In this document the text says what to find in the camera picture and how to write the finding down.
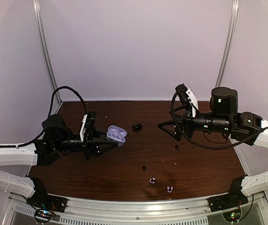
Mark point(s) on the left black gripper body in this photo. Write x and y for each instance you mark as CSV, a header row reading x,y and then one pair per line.
x,y
87,147

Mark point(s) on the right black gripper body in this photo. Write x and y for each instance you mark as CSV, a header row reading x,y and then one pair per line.
x,y
186,118

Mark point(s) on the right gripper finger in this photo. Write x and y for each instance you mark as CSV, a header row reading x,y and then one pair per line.
x,y
164,127
182,111

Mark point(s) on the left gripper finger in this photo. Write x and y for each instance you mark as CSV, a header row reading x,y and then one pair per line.
x,y
99,136
105,146

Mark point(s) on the purple earbud charging case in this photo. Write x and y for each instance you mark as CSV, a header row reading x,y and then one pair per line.
x,y
116,134

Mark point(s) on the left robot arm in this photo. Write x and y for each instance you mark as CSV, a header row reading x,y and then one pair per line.
x,y
57,140

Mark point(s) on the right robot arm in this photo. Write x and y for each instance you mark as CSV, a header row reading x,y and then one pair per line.
x,y
223,118

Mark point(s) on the black earbud charging case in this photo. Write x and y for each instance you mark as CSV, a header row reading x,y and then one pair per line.
x,y
137,126

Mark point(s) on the aluminium front rail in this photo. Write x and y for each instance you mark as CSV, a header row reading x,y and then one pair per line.
x,y
191,211

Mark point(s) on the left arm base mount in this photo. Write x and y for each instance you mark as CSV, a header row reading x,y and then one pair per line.
x,y
46,208

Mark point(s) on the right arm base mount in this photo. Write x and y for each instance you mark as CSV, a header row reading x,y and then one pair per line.
x,y
230,206

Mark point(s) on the right aluminium post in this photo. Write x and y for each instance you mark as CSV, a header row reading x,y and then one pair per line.
x,y
234,12

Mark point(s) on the aluminium post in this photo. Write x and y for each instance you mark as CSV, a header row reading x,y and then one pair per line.
x,y
43,43
234,12

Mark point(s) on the left aluminium post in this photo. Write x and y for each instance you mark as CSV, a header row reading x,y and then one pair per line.
x,y
43,43

